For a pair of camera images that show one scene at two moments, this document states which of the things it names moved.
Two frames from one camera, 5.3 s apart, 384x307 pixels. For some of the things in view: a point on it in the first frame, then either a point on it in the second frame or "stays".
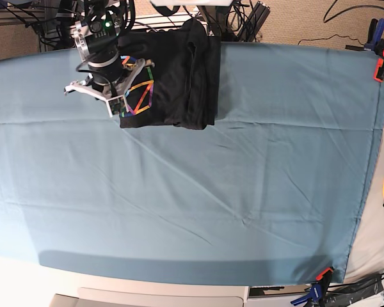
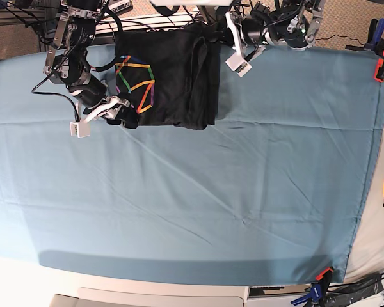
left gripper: x=107 y=91 → x=111 y=108
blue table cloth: x=274 y=192 stays
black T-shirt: x=182 y=87 stays
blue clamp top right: x=376 y=29 stays
